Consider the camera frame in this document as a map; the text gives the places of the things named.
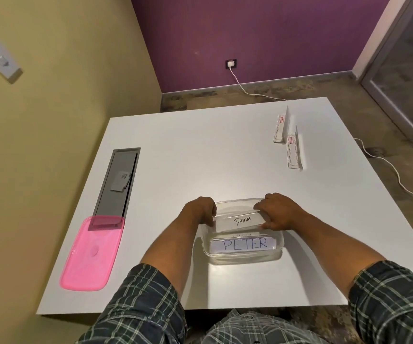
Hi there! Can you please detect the dark plaid shirt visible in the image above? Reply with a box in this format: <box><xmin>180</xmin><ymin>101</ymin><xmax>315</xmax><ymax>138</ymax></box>
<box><xmin>76</xmin><ymin>260</ymin><xmax>413</xmax><ymax>344</ymax></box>

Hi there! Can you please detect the white power cable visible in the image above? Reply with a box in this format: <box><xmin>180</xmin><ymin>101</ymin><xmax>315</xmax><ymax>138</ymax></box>
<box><xmin>229</xmin><ymin>66</ymin><xmax>413</xmax><ymax>223</ymax></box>

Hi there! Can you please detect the person's left hand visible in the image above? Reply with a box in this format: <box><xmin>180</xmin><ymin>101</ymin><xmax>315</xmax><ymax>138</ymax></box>
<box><xmin>181</xmin><ymin>196</ymin><xmax>217</xmax><ymax>228</ymax></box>

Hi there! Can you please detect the pink plastic lid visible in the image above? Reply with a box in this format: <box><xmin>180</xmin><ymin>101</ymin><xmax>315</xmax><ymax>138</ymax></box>
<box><xmin>59</xmin><ymin>215</ymin><xmax>126</xmax><ymax>293</ymax></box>

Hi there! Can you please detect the name card with blue handwriting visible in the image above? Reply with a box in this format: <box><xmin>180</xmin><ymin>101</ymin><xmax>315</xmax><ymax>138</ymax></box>
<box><xmin>209</xmin><ymin>236</ymin><xmax>278</xmax><ymax>256</ymax></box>

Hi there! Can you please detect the name card with black handwriting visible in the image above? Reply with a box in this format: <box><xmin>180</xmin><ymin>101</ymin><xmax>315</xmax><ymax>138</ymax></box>
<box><xmin>212</xmin><ymin>210</ymin><xmax>269</xmax><ymax>233</ymax></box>

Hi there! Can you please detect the glass door with grey frame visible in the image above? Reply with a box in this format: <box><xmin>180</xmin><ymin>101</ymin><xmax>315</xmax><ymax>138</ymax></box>
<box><xmin>358</xmin><ymin>0</ymin><xmax>413</xmax><ymax>162</ymax></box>

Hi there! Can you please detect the clear acrylic name card holder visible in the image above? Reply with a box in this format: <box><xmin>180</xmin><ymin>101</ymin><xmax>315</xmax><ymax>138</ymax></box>
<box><xmin>286</xmin><ymin>125</ymin><xmax>304</xmax><ymax>171</ymax></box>
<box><xmin>273</xmin><ymin>105</ymin><xmax>292</xmax><ymax>145</ymax></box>

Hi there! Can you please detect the white tag in hatch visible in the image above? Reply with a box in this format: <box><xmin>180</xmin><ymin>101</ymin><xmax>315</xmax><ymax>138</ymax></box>
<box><xmin>110</xmin><ymin>170</ymin><xmax>132</xmax><ymax>192</ymax></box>

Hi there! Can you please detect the grey table cable hatch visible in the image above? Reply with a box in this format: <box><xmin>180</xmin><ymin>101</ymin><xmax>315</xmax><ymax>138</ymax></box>
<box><xmin>92</xmin><ymin>147</ymin><xmax>142</xmax><ymax>230</ymax></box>

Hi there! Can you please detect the clear plastic container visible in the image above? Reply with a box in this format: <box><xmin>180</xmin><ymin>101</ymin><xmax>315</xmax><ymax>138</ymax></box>
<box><xmin>201</xmin><ymin>198</ymin><xmax>285</xmax><ymax>266</ymax></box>

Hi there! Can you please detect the person's right hand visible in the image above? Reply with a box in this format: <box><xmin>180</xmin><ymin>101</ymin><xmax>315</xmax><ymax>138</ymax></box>
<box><xmin>254</xmin><ymin>192</ymin><xmax>310</xmax><ymax>232</ymax></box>

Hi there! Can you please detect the person's right forearm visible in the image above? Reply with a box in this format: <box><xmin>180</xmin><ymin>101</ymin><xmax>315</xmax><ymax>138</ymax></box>
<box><xmin>289</xmin><ymin>212</ymin><xmax>387</xmax><ymax>298</ymax></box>

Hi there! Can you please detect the person's left forearm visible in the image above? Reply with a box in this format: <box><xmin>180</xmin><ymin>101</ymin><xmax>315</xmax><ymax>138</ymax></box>
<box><xmin>140</xmin><ymin>218</ymin><xmax>209</xmax><ymax>298</ymax></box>

